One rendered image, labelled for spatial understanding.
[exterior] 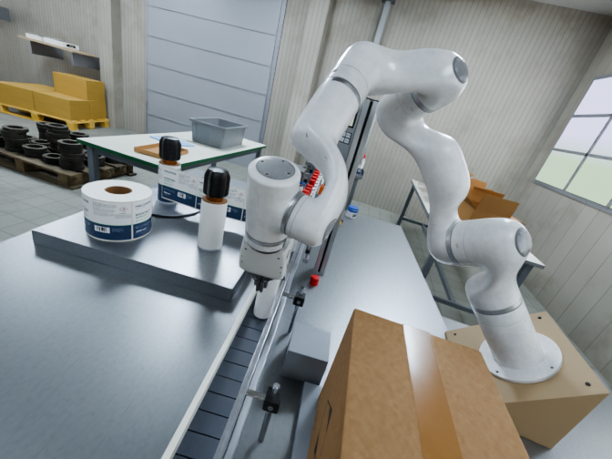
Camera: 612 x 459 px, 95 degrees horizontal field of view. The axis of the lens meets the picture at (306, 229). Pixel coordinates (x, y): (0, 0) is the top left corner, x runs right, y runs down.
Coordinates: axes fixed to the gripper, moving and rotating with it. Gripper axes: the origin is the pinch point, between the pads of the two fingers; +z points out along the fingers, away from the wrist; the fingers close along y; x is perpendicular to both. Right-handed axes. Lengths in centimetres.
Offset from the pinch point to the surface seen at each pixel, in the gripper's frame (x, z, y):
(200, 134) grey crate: -206, 93, 128
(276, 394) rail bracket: 21.6, -0.5, -10.2
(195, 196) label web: -48, 26, 44
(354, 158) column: -52, -9, -15
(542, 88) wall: -457, 24, -265
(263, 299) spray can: -2.2, 10.9, -0.6
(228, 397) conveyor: 21.9, 9.9, -1.2
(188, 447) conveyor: 31.3, 6.4, 1.6
